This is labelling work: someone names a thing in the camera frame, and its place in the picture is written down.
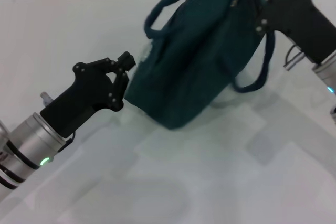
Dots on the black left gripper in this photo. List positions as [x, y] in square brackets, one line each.
[81, 98]

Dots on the dark blue insulated lunch bag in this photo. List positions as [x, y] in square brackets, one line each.
[197, 64]

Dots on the silver left gripper connector stub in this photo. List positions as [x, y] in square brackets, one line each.
[46, 98]

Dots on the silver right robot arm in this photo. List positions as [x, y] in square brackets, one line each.
[326, 74]

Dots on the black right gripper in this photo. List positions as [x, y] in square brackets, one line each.
[294, 19]

